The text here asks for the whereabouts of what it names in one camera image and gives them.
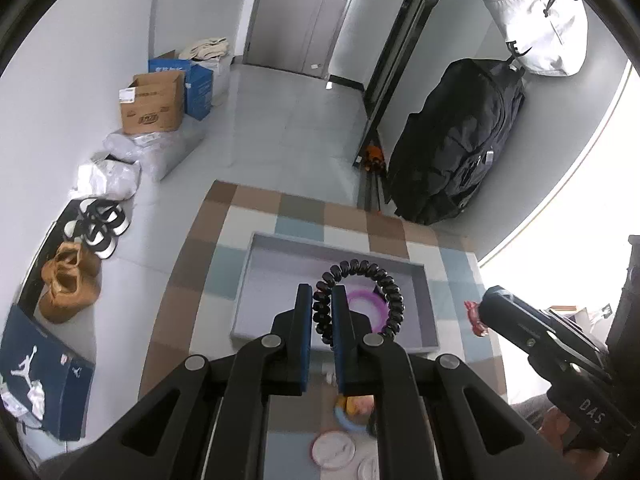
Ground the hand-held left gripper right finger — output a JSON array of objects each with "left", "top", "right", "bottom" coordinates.
[{"left": 331, "top": 285, "right": 583, "bottom": 480}]

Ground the orange toy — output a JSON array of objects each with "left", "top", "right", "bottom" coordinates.
[{"left": 362, "top": 144, "right": 388, "bottom": 173}]

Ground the grey door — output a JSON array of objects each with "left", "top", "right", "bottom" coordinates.
[{"left": 245, "top": 0, "right": 373, "bottom": 78}]

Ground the purple ring bracelet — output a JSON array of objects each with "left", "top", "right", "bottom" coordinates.
[{"left": 345, "top": 287, "right": 388, "bottom": 333}]

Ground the white round disc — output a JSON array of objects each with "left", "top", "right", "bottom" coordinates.
[
  {"left": 311, "top": 432, "right": 357, "bottom": 470},
  {"left": 356, "top": 455, "right": 381, "bottom": 480}
]

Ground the small white plastic parcel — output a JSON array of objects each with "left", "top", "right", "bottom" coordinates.
[{"left": 70, "top": 157, "right": 142, "bottom": 201}]

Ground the dark blue shoe box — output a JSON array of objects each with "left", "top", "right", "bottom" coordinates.
[{"left": 0, "top": 305, "right": 96, "bottom": 441}]

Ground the white hanging bag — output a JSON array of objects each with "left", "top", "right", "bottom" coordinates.
[{"left": 477, "top": 0, "right": 588, "bottom": 77}]

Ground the black and white sandal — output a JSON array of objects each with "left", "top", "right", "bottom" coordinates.
[
  {"left": 64, "top": 220, "right": 118, "bottom": 261},
  {"left": 80, "top": 199, "right": 132, "bottom": 236}
]

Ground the large white plastic parcel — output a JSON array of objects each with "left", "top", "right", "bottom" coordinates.
[{"left": 104, "top": 120, "right": 208, "bottom": 182}]

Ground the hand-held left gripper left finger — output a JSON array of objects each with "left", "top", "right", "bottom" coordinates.
[{"left": 37, "top": 284, "right": 313, "bottom": 480}]

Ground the black sliding door frame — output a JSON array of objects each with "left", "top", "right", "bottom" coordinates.
[{"left": 357, "top": 0, "right": 453, "bottom": 211}]

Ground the white paper pile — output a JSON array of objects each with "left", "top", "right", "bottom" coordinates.
[{"left": 550, "top": 305, "right": 613, "bottom": 330}]

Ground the white plastic sack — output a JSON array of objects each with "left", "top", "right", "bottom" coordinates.
[{"left": 200, "top": 55, "right": 233, "bottom": 106}]

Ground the light blue ring bracelet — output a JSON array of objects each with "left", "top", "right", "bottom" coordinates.
[{"left": 334, "top": 400, "right": 375, "bottom": 433}]

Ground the brown cardboard box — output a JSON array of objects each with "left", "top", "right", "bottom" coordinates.
[{"left": 119, "top": 70, "right": 187, "bottom": 135}]

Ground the brown shoe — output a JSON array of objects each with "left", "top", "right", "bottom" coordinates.
[
  {"left": 41, "top": 242, "right": 101, "bottom": 286},
  {"left": 39, "top": 270, "right": 98, "bottom": 323}
]

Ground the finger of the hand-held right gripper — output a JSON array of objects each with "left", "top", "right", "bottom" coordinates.
[
  {"left": 479, "top": 302, "right": 563, "bottom": 361},
  {"left": 482, "top": 285, "right": 608, "bottom": 361}
]

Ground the beige cloth bag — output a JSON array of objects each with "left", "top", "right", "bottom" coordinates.
[{"left": 179, "top": 37, "right": 231, "bottom": 63}]

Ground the black backpack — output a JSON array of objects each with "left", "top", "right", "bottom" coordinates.
[{"left": 387, "top": 57, "right": 526, "bottom": 226}]

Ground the black appliance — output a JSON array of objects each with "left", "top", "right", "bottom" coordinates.
[{"left": 605, "top": 234, "right": 640, "bottom": 361}]

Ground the black spiral hair tie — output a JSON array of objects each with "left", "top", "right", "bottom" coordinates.
[{"left": 311, "top": 259, "right": 405, "bottom": 346}]

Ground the grey tray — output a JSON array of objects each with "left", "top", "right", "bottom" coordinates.
[{"left": 229, "top": 231, "right": 441, "bottom": 356}]

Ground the person's right hand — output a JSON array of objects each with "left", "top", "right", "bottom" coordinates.
[{"left": 537, "top": 405, "right": 581, "bottom": 456}]

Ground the dark shoe mat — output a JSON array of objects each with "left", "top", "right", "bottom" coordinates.
[{"left": 17, "top": 200, "right": 86, "bottom": 311}]

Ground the red hair clip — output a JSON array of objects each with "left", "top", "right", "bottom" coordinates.
[{"left": 464, "top": 300, "right": 491, "bottom": 337}]

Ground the blue cardboard box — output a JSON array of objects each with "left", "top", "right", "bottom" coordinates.
[{"left": 148, "top": 50, "right": 215, "bottom": 121}]

